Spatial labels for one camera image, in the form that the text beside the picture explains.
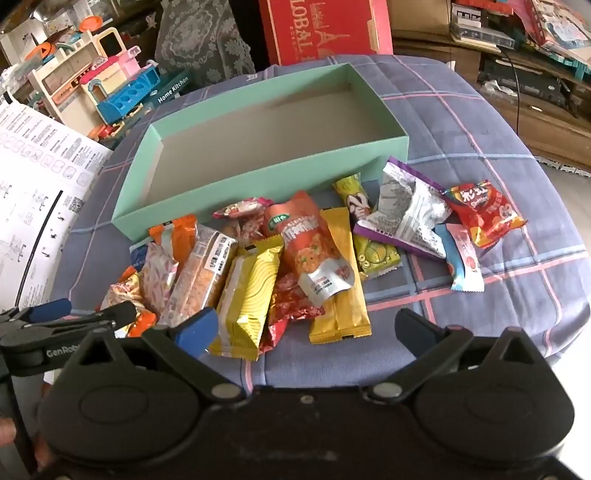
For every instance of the pink and blue snack packet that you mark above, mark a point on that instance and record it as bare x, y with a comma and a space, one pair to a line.
466, 263

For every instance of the green cartoon snack packet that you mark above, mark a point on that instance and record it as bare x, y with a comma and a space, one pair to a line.
369, 249

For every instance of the silver purple-edged snack packet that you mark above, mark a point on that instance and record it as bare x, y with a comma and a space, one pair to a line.
406, 217

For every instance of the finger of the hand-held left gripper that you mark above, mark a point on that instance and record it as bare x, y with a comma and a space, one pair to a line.
117, 314
48, 310

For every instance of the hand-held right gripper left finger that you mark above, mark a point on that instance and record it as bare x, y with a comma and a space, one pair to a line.
199, 330

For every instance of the plaid blue cloth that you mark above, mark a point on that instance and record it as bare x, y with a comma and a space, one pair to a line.
461, 115

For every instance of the black media player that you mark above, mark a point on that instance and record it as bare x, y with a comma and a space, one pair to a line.
521, 81

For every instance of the brown cardboard box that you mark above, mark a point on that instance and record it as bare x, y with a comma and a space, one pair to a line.
415, 16

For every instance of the long yellow snack packet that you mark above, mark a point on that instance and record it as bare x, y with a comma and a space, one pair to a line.
344, 304

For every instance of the mint green cardboard box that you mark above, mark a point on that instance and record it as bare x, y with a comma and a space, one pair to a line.
258, 182

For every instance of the person's left hand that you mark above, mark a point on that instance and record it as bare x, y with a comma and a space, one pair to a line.
41, 457

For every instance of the pink patterned snack packet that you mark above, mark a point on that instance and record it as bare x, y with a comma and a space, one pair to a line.
157, 277

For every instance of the teal toy kitchen box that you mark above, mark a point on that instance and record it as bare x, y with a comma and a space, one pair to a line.
173, 92

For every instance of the clear cracker packet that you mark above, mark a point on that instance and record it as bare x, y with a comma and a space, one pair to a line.
198, 277

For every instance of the orange white snack packet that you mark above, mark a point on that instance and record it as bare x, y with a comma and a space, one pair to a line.
144, 323
178, 235

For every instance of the picture book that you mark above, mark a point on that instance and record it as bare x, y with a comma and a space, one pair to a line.
558, 23

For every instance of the yellow wavy snack packet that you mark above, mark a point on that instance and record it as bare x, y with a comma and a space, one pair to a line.
249, 304

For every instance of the blue toy rack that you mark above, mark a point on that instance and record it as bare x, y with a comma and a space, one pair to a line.
124, 99

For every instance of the cream pink toy kitchen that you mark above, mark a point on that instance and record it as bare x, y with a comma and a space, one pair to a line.
83, 69

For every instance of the gold candy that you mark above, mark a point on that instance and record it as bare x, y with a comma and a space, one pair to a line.
288, 300

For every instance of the pink floral snack packet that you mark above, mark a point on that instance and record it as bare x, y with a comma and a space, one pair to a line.
242, 208

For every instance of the red cardboard box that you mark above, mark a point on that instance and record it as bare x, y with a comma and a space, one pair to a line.
323, 32

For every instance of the orange-red silver snack packet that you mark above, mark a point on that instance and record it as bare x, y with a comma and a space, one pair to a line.
304, 240

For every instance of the white instruction sheet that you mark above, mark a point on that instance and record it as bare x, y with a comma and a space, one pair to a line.
37, 184

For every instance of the cluttered shelf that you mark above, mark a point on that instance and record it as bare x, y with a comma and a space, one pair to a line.
41, 27

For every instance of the red rainbow candy packet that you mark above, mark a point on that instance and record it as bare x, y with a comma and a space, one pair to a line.
485, 214

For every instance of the wooden cabinet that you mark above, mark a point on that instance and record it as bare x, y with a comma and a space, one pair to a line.
531, 124

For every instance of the white foam mat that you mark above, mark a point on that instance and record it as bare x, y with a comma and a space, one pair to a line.
563, 166

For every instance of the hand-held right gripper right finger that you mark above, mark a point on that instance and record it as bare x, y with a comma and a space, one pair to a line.
415, 330

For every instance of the grey lace cushion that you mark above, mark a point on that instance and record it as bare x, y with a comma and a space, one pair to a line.
203, 41

